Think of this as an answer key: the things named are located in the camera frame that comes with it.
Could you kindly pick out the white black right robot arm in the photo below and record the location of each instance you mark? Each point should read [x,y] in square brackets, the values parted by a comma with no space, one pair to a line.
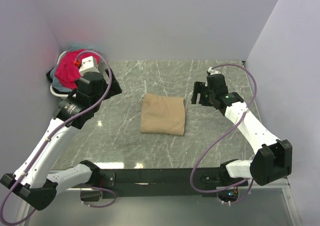
[272,156]

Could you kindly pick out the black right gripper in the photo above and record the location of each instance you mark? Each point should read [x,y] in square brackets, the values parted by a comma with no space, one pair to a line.
[199,88]

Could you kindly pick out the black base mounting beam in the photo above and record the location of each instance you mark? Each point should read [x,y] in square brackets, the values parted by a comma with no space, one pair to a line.
[163,182]

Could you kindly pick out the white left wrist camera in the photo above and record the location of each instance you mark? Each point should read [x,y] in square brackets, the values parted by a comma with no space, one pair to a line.
[88,64]

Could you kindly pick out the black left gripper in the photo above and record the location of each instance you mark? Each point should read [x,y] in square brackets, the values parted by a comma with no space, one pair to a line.
[115,90]

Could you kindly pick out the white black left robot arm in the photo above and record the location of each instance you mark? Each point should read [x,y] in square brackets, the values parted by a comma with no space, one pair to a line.
[32,181]

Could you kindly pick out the white perforated laundry basket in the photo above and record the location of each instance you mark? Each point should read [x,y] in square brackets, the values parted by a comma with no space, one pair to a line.
[56,90]

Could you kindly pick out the beige t shirt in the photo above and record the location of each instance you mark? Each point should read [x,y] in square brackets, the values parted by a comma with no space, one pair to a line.
[163,115]

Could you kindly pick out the red t shirt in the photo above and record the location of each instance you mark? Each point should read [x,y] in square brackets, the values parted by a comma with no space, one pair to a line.
[67,72]

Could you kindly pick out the grey blue t shirt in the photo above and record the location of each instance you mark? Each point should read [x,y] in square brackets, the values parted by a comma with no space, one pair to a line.
[74,47]

